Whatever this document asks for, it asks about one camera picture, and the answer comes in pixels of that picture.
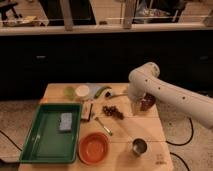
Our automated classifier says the dark purple bowl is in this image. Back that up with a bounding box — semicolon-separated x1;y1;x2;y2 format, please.
140;94;156;111

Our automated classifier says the grey blue sponge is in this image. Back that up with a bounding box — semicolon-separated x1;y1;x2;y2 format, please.
59;113;72;131

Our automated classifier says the red orange bowl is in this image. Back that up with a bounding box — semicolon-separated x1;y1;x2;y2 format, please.
78;132;109;165

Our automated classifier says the small metal cup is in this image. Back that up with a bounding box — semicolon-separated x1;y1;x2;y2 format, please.
132;138;147;156

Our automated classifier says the dark red grape bunch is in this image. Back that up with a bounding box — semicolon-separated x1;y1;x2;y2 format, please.
102;106;124;120

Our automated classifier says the green vegetable toy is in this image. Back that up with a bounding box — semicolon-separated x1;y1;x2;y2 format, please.
94;86;111;99

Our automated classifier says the black floor cable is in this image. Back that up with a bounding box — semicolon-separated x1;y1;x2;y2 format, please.
165;117;195;147

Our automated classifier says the long handled spoon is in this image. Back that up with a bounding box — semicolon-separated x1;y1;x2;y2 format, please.
105;92;127;99

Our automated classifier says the small brown box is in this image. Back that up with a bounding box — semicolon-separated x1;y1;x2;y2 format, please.
81;102;93;121

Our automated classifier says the green plastic tray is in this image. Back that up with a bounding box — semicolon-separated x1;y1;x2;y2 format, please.
19;103;82;164

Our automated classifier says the light green cup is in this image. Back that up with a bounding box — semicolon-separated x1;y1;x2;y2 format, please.
64;86;76;100

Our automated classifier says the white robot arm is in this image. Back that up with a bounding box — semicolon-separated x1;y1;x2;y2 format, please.
127;62;213;131

